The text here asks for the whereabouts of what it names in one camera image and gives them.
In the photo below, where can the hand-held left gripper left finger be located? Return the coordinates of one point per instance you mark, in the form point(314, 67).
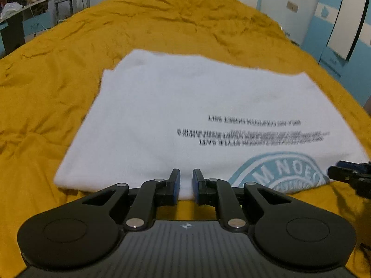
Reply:
point(174, 186)

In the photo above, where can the white printed sweatshirt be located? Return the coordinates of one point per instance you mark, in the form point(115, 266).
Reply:
point(174, 107)

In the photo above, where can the white plastic bag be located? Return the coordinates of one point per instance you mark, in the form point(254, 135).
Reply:
point(10, 9)

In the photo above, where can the beige wall switch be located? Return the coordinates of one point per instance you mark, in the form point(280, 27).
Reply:
point(292, 6)

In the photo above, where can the blue and white wardrobe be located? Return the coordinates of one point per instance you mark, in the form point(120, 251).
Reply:
point(318, 34)

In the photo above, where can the yellow bedspread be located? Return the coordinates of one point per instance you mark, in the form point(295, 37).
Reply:
point(87, 49)

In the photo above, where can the black framed mirror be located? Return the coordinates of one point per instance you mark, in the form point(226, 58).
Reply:
point(347, 11)

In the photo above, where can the cluttered desk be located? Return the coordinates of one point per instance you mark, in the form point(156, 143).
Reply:
point(17, 26)

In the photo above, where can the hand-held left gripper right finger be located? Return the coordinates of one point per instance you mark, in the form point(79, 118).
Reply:
point(197, 186)

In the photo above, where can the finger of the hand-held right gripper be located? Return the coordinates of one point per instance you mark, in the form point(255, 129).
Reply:
point(362, 188)
point(343, 173)

